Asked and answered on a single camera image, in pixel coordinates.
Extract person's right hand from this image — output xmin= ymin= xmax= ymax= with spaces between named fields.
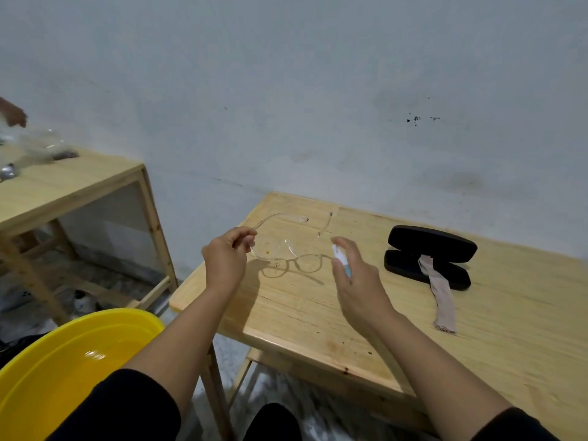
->
xmin=330 ymin=236 xmax=398 ymax=334

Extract person's left hand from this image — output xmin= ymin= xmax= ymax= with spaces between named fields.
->
xmin=201 ymin=226 xmax=258 ymax=295

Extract small white spray bottle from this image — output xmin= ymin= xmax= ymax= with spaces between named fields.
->
xmin=331 ymin=244 xmax=353 ymax=279

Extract clear-framed glasses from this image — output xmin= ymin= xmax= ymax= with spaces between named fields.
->
xmin=247 ymin=211 xmax=334 ymax=262

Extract beige cleaning cloth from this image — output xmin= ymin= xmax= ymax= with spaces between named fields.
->
xmin=416 ymin=254 xmax=458 ymax=335

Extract black glasses case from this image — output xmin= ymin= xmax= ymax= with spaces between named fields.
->
xmin=383 ymin=224 xmax=478 ymax=292

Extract person's left forearm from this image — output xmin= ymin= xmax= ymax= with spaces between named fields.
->
xmin=121 ymin=284 xmax=239 ymax=423

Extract person's right forearm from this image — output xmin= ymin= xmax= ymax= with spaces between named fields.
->
xmin=367 ymin=312 xmax=515 ymax=441

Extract person's left leg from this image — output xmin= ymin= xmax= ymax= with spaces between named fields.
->
xmin=242 ymin=402 xmax=303 ymax=441

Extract person's black left sleeve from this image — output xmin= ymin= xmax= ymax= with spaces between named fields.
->
xmin=45 ymin=367 xmax=183 ymax=441

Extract person's black sleeve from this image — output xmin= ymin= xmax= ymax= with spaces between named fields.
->
xmin=45 ymin=367 xmax=183 ymax=441
xmin=470 ymin=407 xmax=561 ymax=441

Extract person's black right sleeve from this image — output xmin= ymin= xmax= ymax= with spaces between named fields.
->
xmin=470 ymin=407 xmax=561 ymax=441

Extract light wooden side table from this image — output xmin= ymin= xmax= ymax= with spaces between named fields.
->
xmin=0 ymin=146 xmax=179 ymax=326

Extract yellow plastic basin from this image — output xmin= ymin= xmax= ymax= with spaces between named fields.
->
xmin=0 ymin=307 xmax=166 ymax=441

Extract clear plastic bag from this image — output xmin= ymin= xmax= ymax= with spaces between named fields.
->
xmin=0 ymin=128 xmax=79 ymax=170

